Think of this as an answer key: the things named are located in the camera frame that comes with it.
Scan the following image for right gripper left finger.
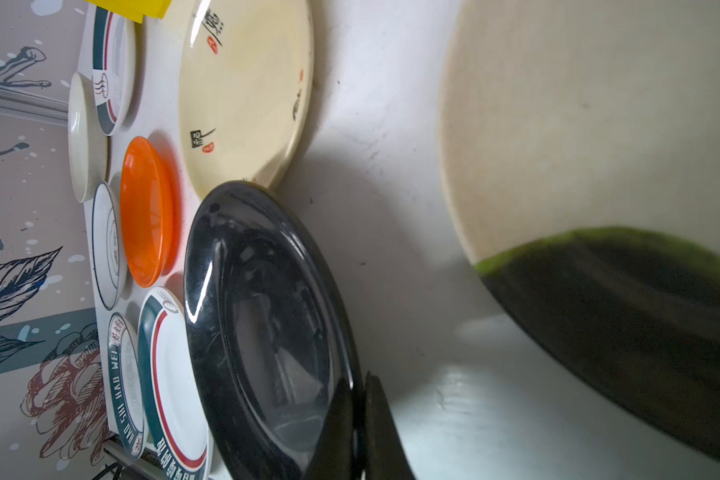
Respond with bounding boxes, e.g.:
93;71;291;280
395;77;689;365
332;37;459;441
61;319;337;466
303;378;354;480

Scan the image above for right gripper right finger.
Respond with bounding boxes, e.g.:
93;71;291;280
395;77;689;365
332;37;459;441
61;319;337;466
364;372;415;480

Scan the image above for green red rimmed plate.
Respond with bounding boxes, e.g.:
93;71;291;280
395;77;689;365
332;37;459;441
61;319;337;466
137;287;213;479

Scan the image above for orange plate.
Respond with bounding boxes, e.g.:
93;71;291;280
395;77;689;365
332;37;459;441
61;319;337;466
120;136;174;288

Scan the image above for cream plate dark green patch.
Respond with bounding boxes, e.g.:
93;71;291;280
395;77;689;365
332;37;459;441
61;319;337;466
438;1;720;461

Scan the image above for cream plate floral marks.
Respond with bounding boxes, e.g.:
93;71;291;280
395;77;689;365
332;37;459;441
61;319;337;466
178;0;314;198

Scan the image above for yellow plastic bin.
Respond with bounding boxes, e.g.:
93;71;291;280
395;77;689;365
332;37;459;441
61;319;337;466
87;0;172;24

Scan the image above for green lettered rim plate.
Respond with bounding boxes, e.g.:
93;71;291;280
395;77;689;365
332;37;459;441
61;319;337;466
107;313;149;462

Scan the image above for white plate black rings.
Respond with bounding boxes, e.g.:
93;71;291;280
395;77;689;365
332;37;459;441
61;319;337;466
89;181;128;311

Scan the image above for plain cream plate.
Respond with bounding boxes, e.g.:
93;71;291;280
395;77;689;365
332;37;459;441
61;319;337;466
67;72;109;203

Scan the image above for small green rimmed plate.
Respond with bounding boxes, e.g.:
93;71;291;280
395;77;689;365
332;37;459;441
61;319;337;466
92;7;137;136

